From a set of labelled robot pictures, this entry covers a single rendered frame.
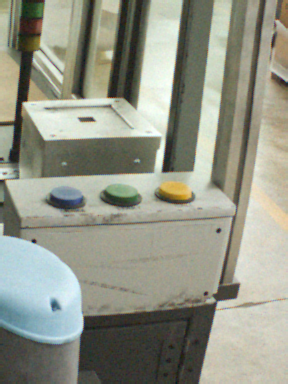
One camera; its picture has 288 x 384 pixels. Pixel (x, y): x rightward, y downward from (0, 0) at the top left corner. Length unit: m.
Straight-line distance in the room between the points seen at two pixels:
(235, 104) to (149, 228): 0.19
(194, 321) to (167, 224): 0.24
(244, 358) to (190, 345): 1.10
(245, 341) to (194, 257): 1.36
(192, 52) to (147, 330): 0.40
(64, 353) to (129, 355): 0.51
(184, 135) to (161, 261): 0.20
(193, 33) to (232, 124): 0.15
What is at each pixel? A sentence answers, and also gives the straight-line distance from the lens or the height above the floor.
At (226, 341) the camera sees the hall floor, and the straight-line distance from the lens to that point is 2.38.
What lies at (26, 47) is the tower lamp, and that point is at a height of 0.98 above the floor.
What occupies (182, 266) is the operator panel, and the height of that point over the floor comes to 0.82.
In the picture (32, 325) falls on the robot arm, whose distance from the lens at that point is 0.65.
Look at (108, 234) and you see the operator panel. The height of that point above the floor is 0.87.
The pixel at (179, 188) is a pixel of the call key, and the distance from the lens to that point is 1.04.
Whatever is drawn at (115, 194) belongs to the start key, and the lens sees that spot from 1.00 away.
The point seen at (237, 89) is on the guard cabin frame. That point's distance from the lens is 1.04.
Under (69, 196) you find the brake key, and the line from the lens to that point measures 0.98.
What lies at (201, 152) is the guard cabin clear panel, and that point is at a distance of 1.19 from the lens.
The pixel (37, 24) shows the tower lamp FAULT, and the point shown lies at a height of 1.02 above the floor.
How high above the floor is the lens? 1.32
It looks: 24 degrees down
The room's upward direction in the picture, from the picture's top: 7 degrees clockwise
